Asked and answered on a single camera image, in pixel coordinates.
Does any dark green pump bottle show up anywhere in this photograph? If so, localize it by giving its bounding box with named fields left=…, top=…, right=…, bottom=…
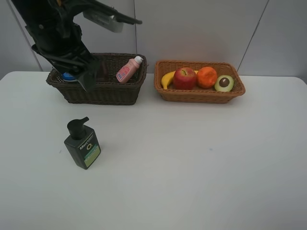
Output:
left=64, top=117, right=101, bottom=170

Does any translucent pink plastic cup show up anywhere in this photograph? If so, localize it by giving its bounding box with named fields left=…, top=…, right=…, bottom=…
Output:
left=96, top=60, right=108, bottom=83

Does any dark brown wicker basket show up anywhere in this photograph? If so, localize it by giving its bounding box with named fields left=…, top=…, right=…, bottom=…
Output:
left=46, top=53, right=147, bottom=105

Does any light brown wicker basket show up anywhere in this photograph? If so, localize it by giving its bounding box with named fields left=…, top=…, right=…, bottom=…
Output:
left=154, top=60, right=246, bottom=104

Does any red apple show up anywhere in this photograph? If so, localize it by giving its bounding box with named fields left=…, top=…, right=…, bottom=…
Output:
left=173, top=67, right=197, bottom=90

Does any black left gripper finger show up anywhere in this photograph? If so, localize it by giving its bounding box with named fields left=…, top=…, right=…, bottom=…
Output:
left=76, top=68, right=97, bottom=92

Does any white shampoo bottle blue cap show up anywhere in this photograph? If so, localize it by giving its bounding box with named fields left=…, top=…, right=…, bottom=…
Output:
left=61, top=72, right=77, bottom=82

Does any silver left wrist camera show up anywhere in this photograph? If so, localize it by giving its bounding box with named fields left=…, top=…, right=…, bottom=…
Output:
left=83, top=10, right=123, bottom=33

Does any yellow banana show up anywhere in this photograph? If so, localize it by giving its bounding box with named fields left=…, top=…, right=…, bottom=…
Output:
left=160, top=70, right=200, bottom=90

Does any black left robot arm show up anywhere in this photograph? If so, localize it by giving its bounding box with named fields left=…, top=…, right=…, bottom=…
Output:
left=12, top=0, right=99, bottom=92

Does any orange mandarin fruit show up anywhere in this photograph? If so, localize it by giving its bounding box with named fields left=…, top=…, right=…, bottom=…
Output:
left=196, top=67, right=218, bottom=89

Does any halved avocado with pit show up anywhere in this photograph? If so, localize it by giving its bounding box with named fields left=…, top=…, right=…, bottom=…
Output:
left=214, top=75, right=235, bottom=92

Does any small pink lotion bottle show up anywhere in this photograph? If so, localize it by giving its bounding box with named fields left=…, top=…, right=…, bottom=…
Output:
left=116, top=56, right=143, bottom=84

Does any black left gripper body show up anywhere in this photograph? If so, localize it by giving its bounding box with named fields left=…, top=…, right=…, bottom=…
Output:
left=25, top=21, right=99, bottom=76

